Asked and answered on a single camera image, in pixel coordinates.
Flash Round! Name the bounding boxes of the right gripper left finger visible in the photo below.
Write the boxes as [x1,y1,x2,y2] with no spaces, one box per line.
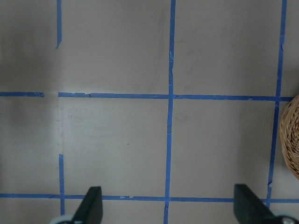
[71,186,103,224]

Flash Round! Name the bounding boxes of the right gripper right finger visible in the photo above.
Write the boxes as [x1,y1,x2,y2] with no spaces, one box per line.
[234,184,280,224]

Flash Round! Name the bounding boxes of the wicker basket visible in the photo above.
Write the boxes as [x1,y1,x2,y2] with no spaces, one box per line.
[279,95,299,179]

